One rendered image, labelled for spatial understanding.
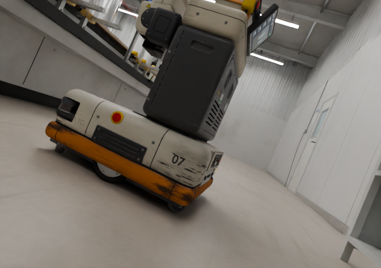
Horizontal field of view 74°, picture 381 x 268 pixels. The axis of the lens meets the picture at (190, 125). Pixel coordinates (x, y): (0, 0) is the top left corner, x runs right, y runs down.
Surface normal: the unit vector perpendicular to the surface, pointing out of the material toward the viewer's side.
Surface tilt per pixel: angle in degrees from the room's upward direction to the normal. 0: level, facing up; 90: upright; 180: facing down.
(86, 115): 90
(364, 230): 90
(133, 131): 90
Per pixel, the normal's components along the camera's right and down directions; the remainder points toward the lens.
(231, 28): -0.21, -0.11
